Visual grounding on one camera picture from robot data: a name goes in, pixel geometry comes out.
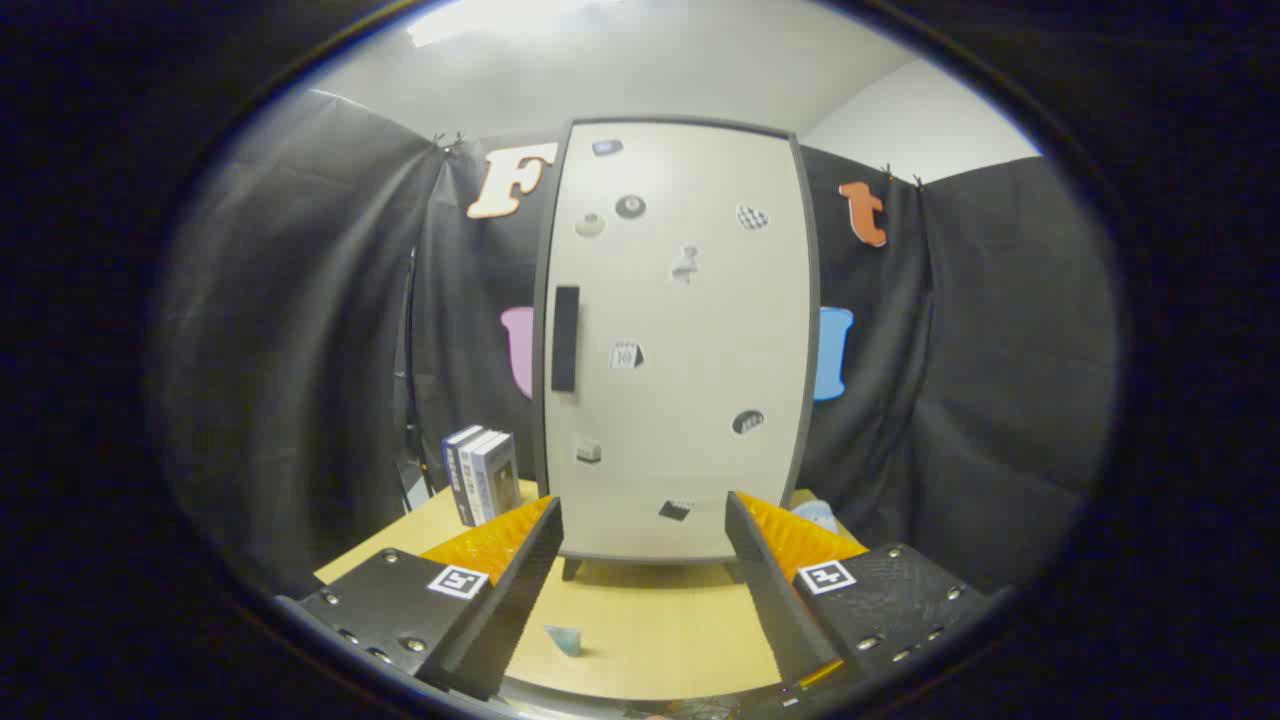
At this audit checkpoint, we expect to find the white cabinet door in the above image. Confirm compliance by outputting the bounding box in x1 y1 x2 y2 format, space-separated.
545 122 811 561

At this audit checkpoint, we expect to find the grey cabinet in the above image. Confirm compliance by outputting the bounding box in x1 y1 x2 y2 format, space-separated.
530 115 823 583

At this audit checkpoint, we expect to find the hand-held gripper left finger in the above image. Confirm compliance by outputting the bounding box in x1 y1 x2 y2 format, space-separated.
275 495 564 701

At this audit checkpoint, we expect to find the white blue box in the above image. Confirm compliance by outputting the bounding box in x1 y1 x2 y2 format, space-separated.
443 425 486 526
470 432 522 523
458 430 501 526

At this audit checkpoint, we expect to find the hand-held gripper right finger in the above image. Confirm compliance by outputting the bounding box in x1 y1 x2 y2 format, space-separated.
725 490 1011 701

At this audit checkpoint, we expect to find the black backdrop cloth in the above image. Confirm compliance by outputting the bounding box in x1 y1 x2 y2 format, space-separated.
150 88 1121 601

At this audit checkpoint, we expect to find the black door handle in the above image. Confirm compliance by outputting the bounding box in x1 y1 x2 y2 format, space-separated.
551 286 581 393

